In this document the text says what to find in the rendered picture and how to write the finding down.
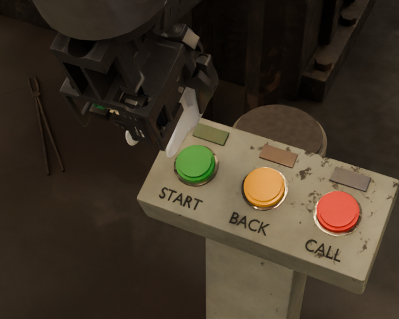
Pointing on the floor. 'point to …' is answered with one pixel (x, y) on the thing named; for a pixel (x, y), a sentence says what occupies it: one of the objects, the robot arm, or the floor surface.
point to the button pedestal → (268, 225)
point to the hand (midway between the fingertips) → (182, 115)
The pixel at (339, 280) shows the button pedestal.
